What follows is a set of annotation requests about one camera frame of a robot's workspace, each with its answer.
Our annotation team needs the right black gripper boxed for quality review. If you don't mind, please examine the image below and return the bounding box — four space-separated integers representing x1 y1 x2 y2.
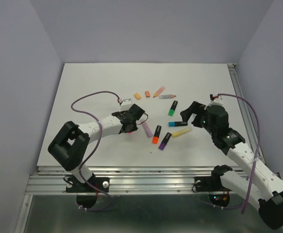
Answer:
180 100 216 135

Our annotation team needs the pastel orange pen cap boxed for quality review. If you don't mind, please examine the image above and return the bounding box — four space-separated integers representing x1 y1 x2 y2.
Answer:
134 93 141 100

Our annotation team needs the clear orange-tip highlighter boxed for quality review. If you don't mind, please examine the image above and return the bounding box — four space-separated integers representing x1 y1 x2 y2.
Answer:
158 94 176 100

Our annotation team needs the pastel orange highlighter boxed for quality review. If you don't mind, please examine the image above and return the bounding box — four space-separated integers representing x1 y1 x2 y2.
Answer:
153 86 165 98

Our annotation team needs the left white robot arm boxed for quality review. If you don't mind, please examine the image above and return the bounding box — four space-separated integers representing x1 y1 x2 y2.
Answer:
48 104 145 191

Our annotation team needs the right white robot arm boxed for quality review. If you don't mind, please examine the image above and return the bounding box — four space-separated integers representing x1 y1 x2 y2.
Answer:
180 99 283 230

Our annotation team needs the green black highlighter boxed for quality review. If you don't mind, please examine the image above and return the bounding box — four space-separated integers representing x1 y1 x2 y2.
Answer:
168 100 178 116

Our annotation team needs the pastel lilac highlighter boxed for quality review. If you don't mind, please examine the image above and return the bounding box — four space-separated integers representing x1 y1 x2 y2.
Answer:
141 122 153 138

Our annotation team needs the blue black highlighter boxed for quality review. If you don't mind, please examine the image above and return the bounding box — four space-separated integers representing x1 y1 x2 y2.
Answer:
168 121 188 127

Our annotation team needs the pastel yellow highlighter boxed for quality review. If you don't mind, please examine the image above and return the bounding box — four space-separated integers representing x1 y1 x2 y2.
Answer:
172 128 192 138

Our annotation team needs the orange black highlighter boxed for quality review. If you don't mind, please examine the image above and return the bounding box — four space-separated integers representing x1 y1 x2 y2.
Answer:
152 125 161 144

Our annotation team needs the purple black highlighter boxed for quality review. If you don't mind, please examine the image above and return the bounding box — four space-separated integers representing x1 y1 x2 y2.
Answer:
159 133 172 150

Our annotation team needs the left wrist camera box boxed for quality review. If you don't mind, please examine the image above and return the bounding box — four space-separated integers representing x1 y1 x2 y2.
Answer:
120 98 132 108

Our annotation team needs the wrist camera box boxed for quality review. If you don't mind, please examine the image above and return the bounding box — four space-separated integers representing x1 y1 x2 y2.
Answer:
205 94 224 108
120 98 132 108

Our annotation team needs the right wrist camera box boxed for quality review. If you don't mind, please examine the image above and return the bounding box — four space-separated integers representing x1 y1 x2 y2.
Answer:
205 94 224 108

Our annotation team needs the aluminium right rail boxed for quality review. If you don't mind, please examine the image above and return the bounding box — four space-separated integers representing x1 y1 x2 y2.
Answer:
227 64 258 152

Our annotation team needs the aluminium rail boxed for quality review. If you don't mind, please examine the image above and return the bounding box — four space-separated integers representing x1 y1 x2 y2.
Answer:
227 64 258 152
25 166 213 196

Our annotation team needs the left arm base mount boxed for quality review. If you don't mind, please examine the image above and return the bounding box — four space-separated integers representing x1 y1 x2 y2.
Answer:
63 175 112 212

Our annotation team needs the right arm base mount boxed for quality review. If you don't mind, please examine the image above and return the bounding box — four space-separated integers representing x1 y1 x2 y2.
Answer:
192 165 242 210

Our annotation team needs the aluminium front rail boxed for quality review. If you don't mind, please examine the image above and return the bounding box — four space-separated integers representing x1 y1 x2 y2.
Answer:
25 166 213 196

